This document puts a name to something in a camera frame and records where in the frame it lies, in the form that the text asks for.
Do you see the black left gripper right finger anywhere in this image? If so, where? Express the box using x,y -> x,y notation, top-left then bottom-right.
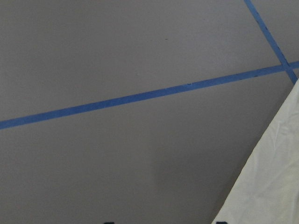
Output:
216,221 -> 228,224

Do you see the cream long-sleeve printed shirt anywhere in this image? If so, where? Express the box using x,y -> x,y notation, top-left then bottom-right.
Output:
213,84 -> 299,224

